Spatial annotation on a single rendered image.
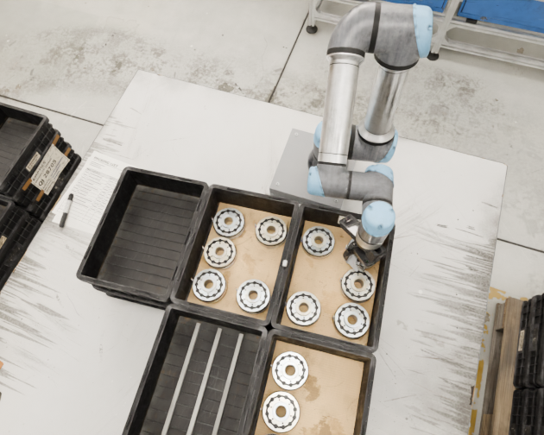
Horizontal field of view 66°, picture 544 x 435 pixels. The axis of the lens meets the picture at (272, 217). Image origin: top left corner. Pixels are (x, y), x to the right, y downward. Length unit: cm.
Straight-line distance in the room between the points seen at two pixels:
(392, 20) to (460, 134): 174
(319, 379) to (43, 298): 99
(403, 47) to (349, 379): 90
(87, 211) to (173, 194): 38
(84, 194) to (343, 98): 110
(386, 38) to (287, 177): 66
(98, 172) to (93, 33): 181
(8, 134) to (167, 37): 135
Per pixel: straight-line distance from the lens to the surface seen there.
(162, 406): 133
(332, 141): 107
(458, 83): 302
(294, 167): 157
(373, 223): 101
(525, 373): 209
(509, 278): 246
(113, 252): 147
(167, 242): 143
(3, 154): 235
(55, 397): 159
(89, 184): 179
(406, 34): 111
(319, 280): 133
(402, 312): 149
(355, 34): 110
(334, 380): 129
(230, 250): 134
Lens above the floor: 211
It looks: 66 degrees down
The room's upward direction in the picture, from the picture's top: 5 degrees counter-clockwise
